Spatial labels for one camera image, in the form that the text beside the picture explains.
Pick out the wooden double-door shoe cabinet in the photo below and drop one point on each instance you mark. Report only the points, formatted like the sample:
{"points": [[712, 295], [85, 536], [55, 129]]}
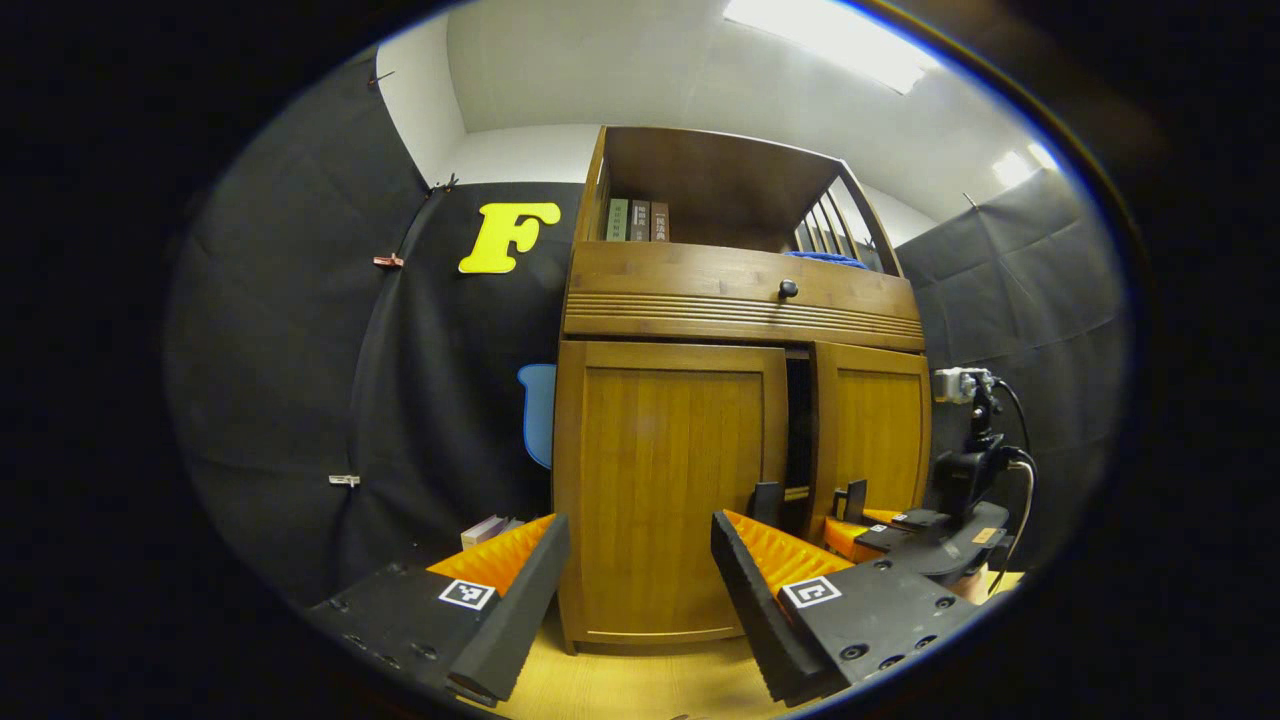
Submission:
{"points": [[720, 180]]}

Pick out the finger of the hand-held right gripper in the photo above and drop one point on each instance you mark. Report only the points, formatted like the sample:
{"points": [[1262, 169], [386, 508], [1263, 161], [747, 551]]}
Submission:
{"points": [[915, 519], [850, 538]]}

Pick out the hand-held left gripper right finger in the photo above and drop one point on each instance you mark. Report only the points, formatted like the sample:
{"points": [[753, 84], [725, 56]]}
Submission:
{"points": [[755, 620]]}

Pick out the small ceiling light panel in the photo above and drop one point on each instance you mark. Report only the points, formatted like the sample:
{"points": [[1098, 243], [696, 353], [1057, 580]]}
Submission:
{"points": [[1012, 168]]}

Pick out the brown book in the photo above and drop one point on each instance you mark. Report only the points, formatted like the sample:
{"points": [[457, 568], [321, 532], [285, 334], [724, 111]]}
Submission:
{"points": [[660, 221]]}

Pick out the white clip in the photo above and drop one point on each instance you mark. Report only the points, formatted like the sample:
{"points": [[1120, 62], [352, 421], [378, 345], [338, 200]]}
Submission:
{"points": [[344, 480]]}

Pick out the wooden shoe cabinet door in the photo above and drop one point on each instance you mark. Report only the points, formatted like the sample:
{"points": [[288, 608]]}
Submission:
{"points": [[870, 430], [670, 470]]}

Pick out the black backdrop cloth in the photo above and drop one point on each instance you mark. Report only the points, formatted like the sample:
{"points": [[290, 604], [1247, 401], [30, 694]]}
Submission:
{"points": [[420, 400], [1040, 290]]}

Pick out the blue cloth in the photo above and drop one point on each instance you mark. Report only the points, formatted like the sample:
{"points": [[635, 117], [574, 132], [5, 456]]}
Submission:
{"points": [[825, 259]]}

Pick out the green book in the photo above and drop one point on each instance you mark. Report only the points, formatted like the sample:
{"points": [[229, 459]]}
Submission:
{"points": [[617, 220]]}

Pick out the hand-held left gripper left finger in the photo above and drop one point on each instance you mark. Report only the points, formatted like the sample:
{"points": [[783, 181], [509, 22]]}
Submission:
{"points": [[520, 612]]}

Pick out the large ceiling light panel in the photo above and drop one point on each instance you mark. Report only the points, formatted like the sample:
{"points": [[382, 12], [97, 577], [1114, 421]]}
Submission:
{"points": [[840, 40]]}

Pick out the red clip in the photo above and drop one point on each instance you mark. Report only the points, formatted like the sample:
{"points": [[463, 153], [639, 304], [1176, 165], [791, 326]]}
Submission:
{"points": [[388, 261]]}

